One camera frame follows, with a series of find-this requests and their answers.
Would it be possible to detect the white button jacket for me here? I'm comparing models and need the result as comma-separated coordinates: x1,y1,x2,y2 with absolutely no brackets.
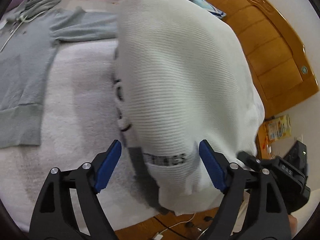
114,0,264,215

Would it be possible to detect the yellow snack packet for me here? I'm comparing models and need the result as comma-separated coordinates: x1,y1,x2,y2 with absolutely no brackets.
265,114,291,143

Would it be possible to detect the wooden headboard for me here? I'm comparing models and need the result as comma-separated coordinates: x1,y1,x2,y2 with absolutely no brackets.
206,0,319,118

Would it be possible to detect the white bed blanket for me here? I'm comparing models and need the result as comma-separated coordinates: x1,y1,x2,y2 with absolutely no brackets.
1,0,159,231

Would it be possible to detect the grey zip hoodie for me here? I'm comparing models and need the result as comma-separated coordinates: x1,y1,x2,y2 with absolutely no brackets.
1,0,117,148

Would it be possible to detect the blue striped pillow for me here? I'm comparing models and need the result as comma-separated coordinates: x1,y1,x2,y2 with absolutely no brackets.
189,0,227,19

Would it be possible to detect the white charger cable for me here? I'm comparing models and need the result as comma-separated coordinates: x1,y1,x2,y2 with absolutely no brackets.
152,212,197,240

